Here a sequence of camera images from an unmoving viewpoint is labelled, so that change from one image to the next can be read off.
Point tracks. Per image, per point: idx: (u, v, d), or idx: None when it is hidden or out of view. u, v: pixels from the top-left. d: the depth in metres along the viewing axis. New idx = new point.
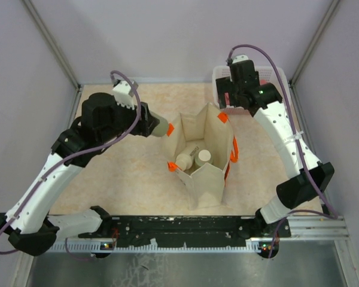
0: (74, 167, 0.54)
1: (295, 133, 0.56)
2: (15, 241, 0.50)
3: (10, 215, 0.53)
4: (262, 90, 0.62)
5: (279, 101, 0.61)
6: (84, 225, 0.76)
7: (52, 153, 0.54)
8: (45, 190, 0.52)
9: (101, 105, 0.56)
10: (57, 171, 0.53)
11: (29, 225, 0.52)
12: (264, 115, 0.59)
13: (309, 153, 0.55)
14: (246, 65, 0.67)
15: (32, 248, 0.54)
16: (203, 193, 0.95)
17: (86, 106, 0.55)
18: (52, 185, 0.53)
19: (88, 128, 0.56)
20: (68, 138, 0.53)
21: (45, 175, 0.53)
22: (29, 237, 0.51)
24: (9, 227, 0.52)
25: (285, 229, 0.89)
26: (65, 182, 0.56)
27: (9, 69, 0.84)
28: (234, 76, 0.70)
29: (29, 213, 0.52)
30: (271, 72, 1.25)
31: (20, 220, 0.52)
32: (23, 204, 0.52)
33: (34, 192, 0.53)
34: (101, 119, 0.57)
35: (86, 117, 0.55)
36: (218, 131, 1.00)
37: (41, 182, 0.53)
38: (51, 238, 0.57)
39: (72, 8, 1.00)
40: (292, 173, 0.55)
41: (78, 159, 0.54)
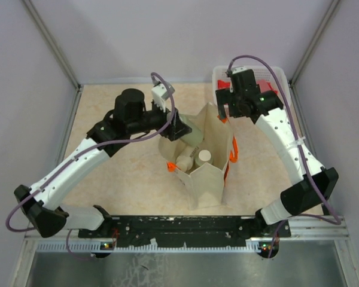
0: (104, 154, 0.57)
1: (297, 139, 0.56)
2: (36, 213, 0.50)
3: (34, 188, 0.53)
4: (263, 97, 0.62)
5: (279, 107, 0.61)
6: (90, 218, 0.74)
7: (87, 139, 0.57)
8: (76, 169, 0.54)
9: (132, 99, 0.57)
10: (90, 154, 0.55)
11: (51, 200, 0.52)
12: (265, 122, 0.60)
13: (312, 159, 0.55)
14: (246, 74, 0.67)
15: (45, 226, 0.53)
16: (203, 193, 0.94)
17: (118, 101, 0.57)
18: (82, 165, 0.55)
19: (119, 121, 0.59)
20: (103, 128, 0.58)
21: (79, 155, 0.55)
22: (48, 213, 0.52)
24: (32, 199, 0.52)
25: (285, 229, 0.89)
26: (91, 167, 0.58)
27: (9, 69, 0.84)
28: (234, 85, 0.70)
29: (54, 188, 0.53)
30: (271, 72, 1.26)
31: (43, 193, 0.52)
32: (50, 179, 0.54)
33: (63, 170, 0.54)
34: (132, 112, 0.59)
35: (118, 110, 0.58)
36: (218, 130, 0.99)
37: (72, 161, 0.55)
38: (63, 221, 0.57)
39: (72, 8, 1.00)
40: (295, 179, 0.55)
41: (109, 149, 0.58)
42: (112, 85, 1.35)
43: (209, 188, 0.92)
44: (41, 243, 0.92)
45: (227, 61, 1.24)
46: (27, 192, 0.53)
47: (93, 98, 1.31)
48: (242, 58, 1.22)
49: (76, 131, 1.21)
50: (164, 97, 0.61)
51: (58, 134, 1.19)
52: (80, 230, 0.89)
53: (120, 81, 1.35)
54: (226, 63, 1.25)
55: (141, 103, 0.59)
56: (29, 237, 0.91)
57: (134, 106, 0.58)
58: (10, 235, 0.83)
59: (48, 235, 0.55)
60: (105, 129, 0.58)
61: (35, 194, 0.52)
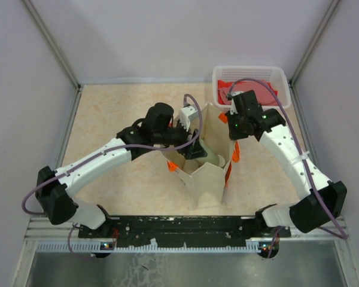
0: (128, 156, 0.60)
1: (301, 153, 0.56)
2: (57, 195, 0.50)
3: (60, 171, 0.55)
4: (265, 115, 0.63)
5: (282, 124, 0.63)
6: (93, 214, 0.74)
7: (116, 138, 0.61)
8: (102, 162, 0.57)
9: (164, 112, 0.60)
10: (117, 152, 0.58)
11: (72, 186, 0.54)
12: (268, 138, 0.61)
13: (318, 173, 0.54)
14: (248, 95, 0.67)
15: (57, 211, 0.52)
16: (204, 193, 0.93)
17: (151, 112, 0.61)
18: (108, 161, 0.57)
19: (148, 129, 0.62)
20: (133, 131, 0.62)
21: (107, 150, 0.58)
22: (67, 198, 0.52)
24: (57, 180, 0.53)
25: (285, 229, 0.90)
26: (113, 165, 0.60)
27: (9, 68, 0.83)
28: (237, 106, 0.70)
29: (79, 175, 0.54)
30: (270, 72, 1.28)
31: (68, 177, 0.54)
32: (78, 165, 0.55)
33: (91, 159, 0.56)
34: (161, 124, 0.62)
35: (148, 119, 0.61)
36: (219, 130, 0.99)
37: (100, 154, 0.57)
38: (75, 210, 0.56)
39: (72, 8, 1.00)
40: (303, 194, 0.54)
41: (134, 152, 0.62)
42: (112, 85, 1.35)
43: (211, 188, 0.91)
44: (41, 243, 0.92)
45: (227, 61, 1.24)
46: (53, 174, 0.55)
47: (93, 98, 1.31)
48: (242, 58, 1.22)
49: (76, 131, 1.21)
50: (189, 116, 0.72)
51: (58, 134, 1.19)
52: (81, 230, 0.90)
53: (120, 81, 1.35)
54: (226, 62, 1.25)
55: (170, 116, 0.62)
56: (29, 237, 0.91)
57: (164, 118, 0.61)
58: (10, 235, 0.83)
59: (58, 221, 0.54)
60: (134, 134, 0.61)
61: (61, 176, 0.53)
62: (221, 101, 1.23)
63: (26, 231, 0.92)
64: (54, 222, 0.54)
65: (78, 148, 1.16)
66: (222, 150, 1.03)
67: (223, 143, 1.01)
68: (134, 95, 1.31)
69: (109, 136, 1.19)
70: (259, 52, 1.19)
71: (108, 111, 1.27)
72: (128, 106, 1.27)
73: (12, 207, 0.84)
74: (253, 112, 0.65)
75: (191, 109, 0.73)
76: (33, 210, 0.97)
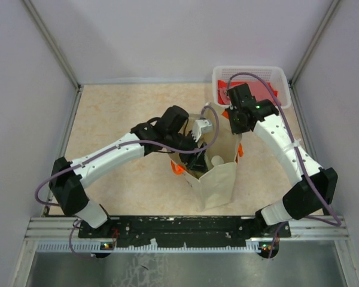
0: (140, 151, 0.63)
1: (293, 141, 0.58)
2: (71, 185, 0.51)
3: (75, 162, 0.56)
4: (258, 106, 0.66)
5: (275, 114, 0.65)
6: (94, 211, 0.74)
7: (130, 133, 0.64)
8: (116, 155, 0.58)
9: (181, 114, 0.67)
10: (131, 146, 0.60)
11: (87, 177, 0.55)
12: (261, 127, 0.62)
13: (310, 160, 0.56)
14: (241, 88, 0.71)
15: (70, 201, 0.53)
16: (211, 195, 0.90)
17: (170, 112, 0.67)
18: (122, 154, 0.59)
19: (162, 128, 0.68)
20: (147, 128, 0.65)
21: (122, 144, 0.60)
22: (81, 188, 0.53)
24: (72, 171, 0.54)
25: (285, 229, 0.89)
26: (124, 160, 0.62)
27: (9, 69, 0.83)
28: (233, 100, 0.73)
29: (94, 167, 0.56)
30: (270, 72, 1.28)
31: (83, 168, 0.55)
32: (93, 157, 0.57)
33: (106, 152, 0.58)
34: (176, 125, 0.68)
35: (165, 118, 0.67)
36: (223, 128, 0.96)
37: (115, 147, 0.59)
38: (86, 202, 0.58)
39: (72, 8, 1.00)
40: (295, 180, 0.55)
41: (146, 148, 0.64)
42: (112, 85, 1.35)
43: (215, 190, 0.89)
44: (41, 243, 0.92)
45: (227, 61, 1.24)
46: (69, 165, 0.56)
47: (93, 98, 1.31)
48: (242, 58, 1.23)
49: (76, 131, 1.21)
50: (201, 129, 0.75)
51: (58, 134, 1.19)
52: (81, 230, 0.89)
53: (120, 81, 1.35)
54: (226, 62, 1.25)
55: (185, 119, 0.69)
56: (29, 237, 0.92)
57: (180, 119, 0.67)
58: (10, 235, 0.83)
59: (70, 210, 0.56)
60: (148, 130, 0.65)
61: (76, 167, 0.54)
62: (221, 101, 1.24)
63: (26, 231, 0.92)
64: (66, 211, 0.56)
65: (78, 148, 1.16)
66: (225, 152, 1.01)
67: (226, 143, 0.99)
68: (134, 95, 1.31)
69: (109, 136, 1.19)
70: (259, 52, 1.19)
71: (107, 111, 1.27)
72: (128, 106, 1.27)
73: (12, 207, 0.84)
74: (247, 103, 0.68)
75: (205, 123, 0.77)
76: (33, 210, 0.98)
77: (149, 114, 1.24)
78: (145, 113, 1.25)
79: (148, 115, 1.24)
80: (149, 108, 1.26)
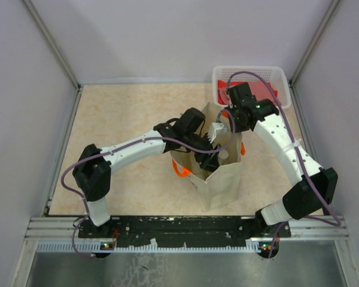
0: (161, 147, 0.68)
1: (294, 141, 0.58)
2: (102, 170, 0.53)
3: (105, 150, 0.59)
4: (259, 106, 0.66)
5: (276, 113, 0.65)
6: (103, 207, 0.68)
7: (153, 130, 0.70)
8: (142, 148, 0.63)
9: (198, 115, 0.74)
10: (155, 142, 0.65)
11: (115, 165, 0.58)
12: (261, 127, 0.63)
13: (310, 160, 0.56)
14: (242, 87, 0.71)
15: (96, 187, 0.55)
16: (216, 195, 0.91)
17: (188, 113, 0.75)
18: (147, 148, 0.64)
19: (180, 128, 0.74)
20: (168, 126, 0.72)
21: (148, 139, 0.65)
22: (108, 174, 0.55)
24: (102, 158, 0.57)
25: (285, 229, 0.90)
26: (146, 153, 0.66)
27: (9, 69, 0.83)
28: (233, 100, 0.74)
29: (121, 156, 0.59)
30: (270, 72, 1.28)
31: (113, 156, 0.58)
32: (121, 146, 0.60)
33: (133, 144, 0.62)
34: (192, 126, 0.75)
35: (184, 119, 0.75)
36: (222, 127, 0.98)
37: (140, 141, 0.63)
38: (107, 190, 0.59)
39: (72, 8, 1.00)
40: (295, 180, 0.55)
41: (166, 146, 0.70)
42: (112, 85, 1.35)
43: (216, 191, 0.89)
44: (41, 243, 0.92)
45: (227, 61, 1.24)
46: (99, 152, 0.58)
47: (93, 98, 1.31)
48: (242, 58, 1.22)
49: (76, 131, 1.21)
50: (215, 132, 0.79)
51: (58, 134, 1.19)
52: (81, 230, 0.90)
53: (120, 81, 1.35)
54: (227, 62, 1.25)
55: (201, 122, 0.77)
56: (29, 237, 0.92)
57: (198, 119, 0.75)
58: (10, 234, 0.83)
59: (91, 197, 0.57)
60: (168, 129, 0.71)
61: (106, 154, 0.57)
62: (221, 101, 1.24)
63: (26, 231, 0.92)
64: (88, 197, 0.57)
65: (78, 148, 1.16)
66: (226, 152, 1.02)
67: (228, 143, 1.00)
68: (134, 95, 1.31)
69: (109, 136, 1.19)
70: (259, 52, 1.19)
71: (108, 111, 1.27)
72: (128, 106, 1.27)
73: (11, 207, 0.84)
74: (247, 102, 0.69)
75: (219, 126, 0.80)
76: (33, 210, 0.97)
77: (149, 114, 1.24)
78: (145, 113, 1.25)
79: (148, 115, 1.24)
80: (149, 108, 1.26)
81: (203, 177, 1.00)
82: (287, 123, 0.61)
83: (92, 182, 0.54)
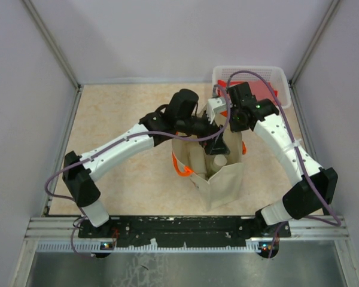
0: (150, 143, 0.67)
1: (294, 141, 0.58)
2: (81, 179, 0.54)
3: (84, 156, 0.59)
4: (259, 106, 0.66)
5: (275, 113, 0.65)
6: (101, 208, 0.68)
7: (139, 124, 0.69)
8: (125, 147, 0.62)
9: (188, 98, 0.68)
10: (139, 139, 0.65)
11: (97, 170, 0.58)
12: (261, 127, 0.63)
13: (310, 160, 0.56)
14: (241, 86, 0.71)
15: (83, 194, 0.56)
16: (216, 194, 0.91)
17: (176, 98, 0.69)
18: (131, 146, 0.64)
19: (171, 116, 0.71)
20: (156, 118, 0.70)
21: (130, 136, 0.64)
22: (91, 182, 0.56)
24: (81, 166, 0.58)
25: (285, 229, 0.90)
26: (134, 152, 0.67)
27: (9, 69, 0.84)
28: (233, 98, 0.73)
29: (102, 161, 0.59)
30: (270, 72, 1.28)
31: (92, 162, 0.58)
32: (101, 151, 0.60)
33: (115, 145, 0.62)
34: (184, 110, 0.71)
35: (172, 106, 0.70)
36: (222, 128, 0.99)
37: (124, 140, 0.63)
38: (98, 195, 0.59)
39: (72, 8, 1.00)
40: (295, 180, 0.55)
41: (156, 139, 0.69)
42: (112, 85, 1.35)
43: (216, 190, 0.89)
44: (41, 243, 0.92)
45: (227, 61, 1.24)
46: (78, 159, 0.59)
47: (93, 98, 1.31)
48: (242, 58, 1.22)
49: (76, 131, 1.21)
50: (215, 110, 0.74)
51: (58, 134, 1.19)
52: (81, 230, 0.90)
53: (120, 81, 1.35)
54: (226, 62, 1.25)
55: (194, 104, 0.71)
56: (29, 237, 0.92)
57: (188, 103, 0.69)
58: (10, 234, 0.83)
59: (83, 202, 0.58)
60: (156, 120, 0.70)
61: (85, 162, 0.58)
62: None
63: (26, 231, 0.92)
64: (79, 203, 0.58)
65: (78, 148, 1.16)
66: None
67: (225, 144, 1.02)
68: (134, 95, 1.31)
69: (109, 136, 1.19)
70: (259, 52, 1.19)
71: (108, 111, 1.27)
72: (128, 106, 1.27)
73: (12, 207, 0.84)
74: (247, 102, 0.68)
75: (218, 101, 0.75)
76: (33, 210, 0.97)
77: None
78: (145, 113, 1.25)
79: None
80: (149, 108, 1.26)
81: (205, 177, 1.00)
82: (287, 122, 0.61)
83: (76, 191, 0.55)
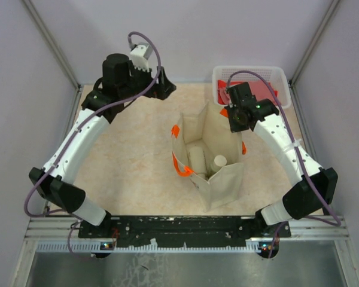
0: (103, 121, 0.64)
1: (294, 141, 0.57)
2: (57, 187, 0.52)
3: (48, 166, 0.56)
4: (259, 106, 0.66)
5: (276, 113, 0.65)
6: (91, 207, 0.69)
7: (83, 109, 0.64)
8: (81, 139, 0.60)
9: (120, 64, 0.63)
10: (91, 124, 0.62)
11: (66, 173, 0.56)
12: (261, 127, 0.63)
13: (310, 160, 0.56)
14: (241, 86, 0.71)
15: (66, 200, 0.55)
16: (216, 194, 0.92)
17: (107, 67, 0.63)
18: (86, 134, 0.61)
19: (110, 86, 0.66)
20: (96, 95, 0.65)
21: (81, 125, 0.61)
22: (68, 185, 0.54)
24: (49, 176, 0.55)
25: (285, 229, 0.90)
26: (93, 139, 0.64)
27: (9, 69, 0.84)
28: (233, 99, 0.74)
29: (67, 161, 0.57)
30: (270, 73, 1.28)
31: (58, 167, 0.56)
32: (61, 154, 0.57)
33: (71, 142, 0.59)
34: (121, 75, 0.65)
35: (106, 76, 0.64)
36: (222, 128, 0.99)
37: (76, 132, 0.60)
38: (82, 194, 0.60)
39: (72, 8, 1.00)
40: (295, 180, 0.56)
41: (108, 115, 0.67)
42: None
43: (216, 190, 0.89)
44: (41, 243, 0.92)
45: (227, 61, 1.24)
46: (42, 172, 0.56)
47: None
48: (242, 58, 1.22)
49: None
50: (145, 57, 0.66)
51: (58, 134, 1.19)
52: (81, 230, 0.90)
53: None
54: (226, 62, 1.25)
55: (127, 65, 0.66)
56: (29, 237, 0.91)
57: (122, 67, 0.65)
58: (11, 234, 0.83)
59: (70, 207, 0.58)
60: (98, 97, 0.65)
61: (52, 170, 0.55)
62: (221, 101, 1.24)
63: (26, 231, 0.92)
64: (67, 209, 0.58)
65: None
66: (227, 152, 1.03)
67: (224, 144, 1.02)
68: None
69: (109, 136, 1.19)
70: (259, 52, 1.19)
71: None
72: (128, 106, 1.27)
73: (12, 207, 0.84)
74: (247, 102, 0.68)
75: (142, 48, 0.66)
76: (33, 210, 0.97)
77: (149, 114, 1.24)
78: (145, 113, 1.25)
79: (148, 115, 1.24)
80: (149, 108, 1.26)
81: (204, 177, 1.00)
82: (287, 122, 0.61)
83: (58, 200, 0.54)
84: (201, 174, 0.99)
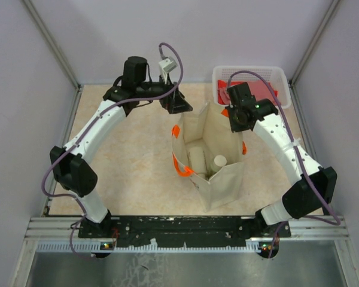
0: (122, 113, 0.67)
1: (292, 140, 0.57)
2: (77, 164, 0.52)
3: (69, 146, 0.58)
4: (258, 106, 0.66)
5: (274, 113, 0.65)
6: (99, 201, 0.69)
7: (104, 100, 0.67)
8: (102, 124, 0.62)
9: (140, 62, 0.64)
10: (112, 112, 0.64)
11: (86, 153, 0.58)
12: (261, 127, 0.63)
13: (309, 159, 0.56)
14: (241, 87, 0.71)
15: (82, 180, 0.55)
16: (215, 194, 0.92)
17: (128, 64, 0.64)
18: (106, 121, 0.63)
19: (129, 84, 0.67)
20: (117, 89, 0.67)
21: (103, 112, 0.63)
22: (85, 165, 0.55)
24: (70, 154, 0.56)
25: (285, 229, 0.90)
26: (111, 127, 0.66)
27: (10, 69, 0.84)
28: (232, 99, 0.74)
29: (88, 142, 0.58)
30: (270, 72, 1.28)
31: (79, 147, 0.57)
32: (82, 134, 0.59)
33: (92, 125, 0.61)
34: (140, 75, 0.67)
35: (127, 73, 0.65)
36: (222, 128, 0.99)
37: (98, 118, 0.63)
38: (96, 179, 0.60)
39: (73, 8, 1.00)
40: (294, 179, 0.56)
41: (126, 108, 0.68)
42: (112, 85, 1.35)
43: (216, 190, 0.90)
44: (41, 243, 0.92)
45: (227, 61, 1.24)
46: (63, 150, 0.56)
47: (93, 98, 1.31)
48: (242, 58, 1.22)
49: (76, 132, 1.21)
50: (167, 69, 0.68)
51: (58, 134, 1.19)
52: (81, 230, 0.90)
53: None
54: (226, 62, 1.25)
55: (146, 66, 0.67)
56: (29, 237, 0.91)
57: (141, 68, 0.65)
58: (11, 234, 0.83)
59: (85, 190, 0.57)
60: (118, 92, 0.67)
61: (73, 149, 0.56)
62: (221, 101, 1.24)
63: (26, 231, 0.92)
64: (81, 192, 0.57)
65: None
66: (227, 151, 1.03)
67: (224, 144, 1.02)
68: None
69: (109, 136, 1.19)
70: (259, 51, 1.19)
71: None
72: None
73: (12, 207, 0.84)
74: (246, 102, 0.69)
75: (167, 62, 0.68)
76: (33, 210, 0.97)
77: (149, 114, 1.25)
78: (145, 113, 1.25)
79: (148, 115, 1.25)
80: (149, 108, 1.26)
81: (204, 177, 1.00)
82: (286, 122, 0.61)
83: (75, 178, 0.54)
84: (201, 174, 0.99)
